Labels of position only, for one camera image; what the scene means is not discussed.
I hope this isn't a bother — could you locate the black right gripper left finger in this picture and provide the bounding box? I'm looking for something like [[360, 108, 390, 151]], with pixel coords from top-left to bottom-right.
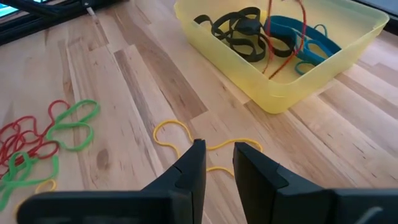
[[141, 138, 208, 224]]

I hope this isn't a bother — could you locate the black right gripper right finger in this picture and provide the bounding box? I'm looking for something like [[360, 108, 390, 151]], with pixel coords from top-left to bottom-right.
[[232, 141, 336, 224]]

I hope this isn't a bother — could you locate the yellow thin rubber band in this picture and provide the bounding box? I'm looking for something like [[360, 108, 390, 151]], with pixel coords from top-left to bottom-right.
[[14, 179, 58, 215], [152, 119, 264, 177]]

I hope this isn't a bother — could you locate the red thin rubber band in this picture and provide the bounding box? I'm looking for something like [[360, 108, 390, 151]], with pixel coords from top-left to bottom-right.
[[0, 133, 60, 175], [262, 0, 308, 80], [0, 99, 72, 150]]

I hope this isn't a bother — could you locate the green rubber band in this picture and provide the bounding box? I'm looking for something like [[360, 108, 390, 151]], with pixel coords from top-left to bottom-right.
[[0, 151, 60, 212], [45, 99, 101, 152]]

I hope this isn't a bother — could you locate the blue thin rubber band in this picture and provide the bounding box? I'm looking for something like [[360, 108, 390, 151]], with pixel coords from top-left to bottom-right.
[[312, 24, 329, 40], [294, 60, 316, 76]]

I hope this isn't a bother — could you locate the blue wide rubber band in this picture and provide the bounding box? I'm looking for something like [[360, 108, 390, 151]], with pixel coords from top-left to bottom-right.
[[264, 15, 343, 66]]

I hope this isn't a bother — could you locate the yellow translucent plastic bin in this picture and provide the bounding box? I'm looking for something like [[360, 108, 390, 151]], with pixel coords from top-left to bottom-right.
[[173, 0, 390, 114]]

